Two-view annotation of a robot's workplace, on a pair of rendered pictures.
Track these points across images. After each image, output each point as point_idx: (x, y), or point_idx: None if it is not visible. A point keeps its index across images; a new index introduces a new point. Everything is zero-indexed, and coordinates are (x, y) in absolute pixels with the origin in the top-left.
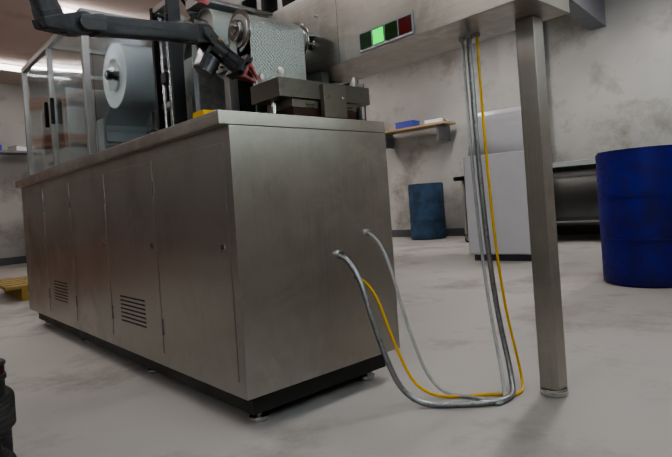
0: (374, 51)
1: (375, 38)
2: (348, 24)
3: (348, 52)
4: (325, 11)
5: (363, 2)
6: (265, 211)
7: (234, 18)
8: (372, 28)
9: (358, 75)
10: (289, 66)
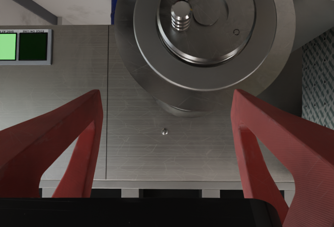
0: (21, 25)
1: (8, 42)
2: (77, 89)
3: (83, 38)
4: (138, 133)
5: (34, 116)
6: None
7: (222, 79)
8: (14, 62)
9: None
10: None
